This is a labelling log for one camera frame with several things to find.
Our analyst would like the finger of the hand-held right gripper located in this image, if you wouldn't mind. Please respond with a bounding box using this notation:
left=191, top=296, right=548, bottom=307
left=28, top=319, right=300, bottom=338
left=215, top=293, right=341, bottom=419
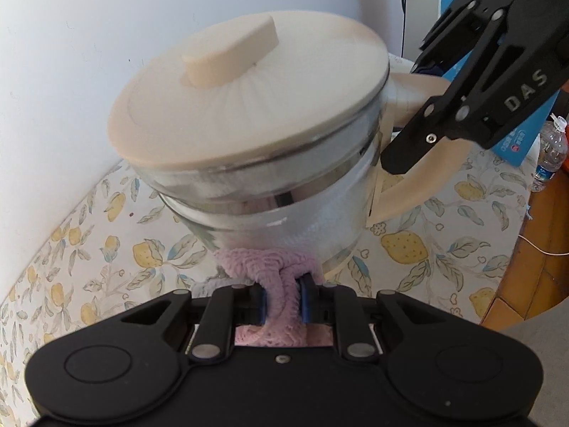
left=380, top=4, right=566, bottom=177
left=411, top=0, right=521, bottom=77

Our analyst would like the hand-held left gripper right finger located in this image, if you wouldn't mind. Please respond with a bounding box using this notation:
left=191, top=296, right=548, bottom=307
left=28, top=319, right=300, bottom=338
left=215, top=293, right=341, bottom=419
left=296, top=275, right=451, bottom=362

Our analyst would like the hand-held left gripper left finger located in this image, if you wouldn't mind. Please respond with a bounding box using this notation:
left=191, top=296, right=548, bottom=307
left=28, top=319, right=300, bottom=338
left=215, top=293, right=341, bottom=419
left=120, top=285, right=270, bottom=362

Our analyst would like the pink cleaning cloth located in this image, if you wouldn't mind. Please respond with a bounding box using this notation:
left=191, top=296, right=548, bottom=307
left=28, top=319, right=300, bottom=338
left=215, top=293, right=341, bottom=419
left=212, top=248, right=335, bottom=348

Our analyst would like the glass pot with cream handle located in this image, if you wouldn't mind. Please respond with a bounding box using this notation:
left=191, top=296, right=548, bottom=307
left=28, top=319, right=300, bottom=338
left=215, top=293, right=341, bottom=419
left=107, top=9, right=473, bottom=277

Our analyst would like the cream pot lid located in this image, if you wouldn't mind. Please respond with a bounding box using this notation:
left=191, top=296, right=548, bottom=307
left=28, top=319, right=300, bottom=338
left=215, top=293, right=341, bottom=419
left=107, top=9, right=392, bottom=172

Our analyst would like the blue cardboard box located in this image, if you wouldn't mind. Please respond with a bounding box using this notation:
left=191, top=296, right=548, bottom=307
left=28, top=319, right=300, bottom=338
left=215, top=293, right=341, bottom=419
left=438, top=0, right=559, bottom=168

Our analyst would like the clear plastic water bottle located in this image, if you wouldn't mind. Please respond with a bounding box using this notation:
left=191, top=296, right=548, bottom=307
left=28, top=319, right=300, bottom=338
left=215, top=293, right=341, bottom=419
left=530, top=115, right=569, bottom=193

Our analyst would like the lemon print tablecloth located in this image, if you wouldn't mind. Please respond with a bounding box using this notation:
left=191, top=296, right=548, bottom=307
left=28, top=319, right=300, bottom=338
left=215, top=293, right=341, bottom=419
left=0, top=144, right=542, bottom=414

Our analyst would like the black cable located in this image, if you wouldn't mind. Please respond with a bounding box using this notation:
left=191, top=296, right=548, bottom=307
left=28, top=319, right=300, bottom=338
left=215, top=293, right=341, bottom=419
left=399, top=0, right=408, bottom=58

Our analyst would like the white cable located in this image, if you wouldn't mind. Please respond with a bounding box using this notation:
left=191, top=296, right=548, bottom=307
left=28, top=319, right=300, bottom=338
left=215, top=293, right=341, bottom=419
left=517, top=232, right=569, bottom=257

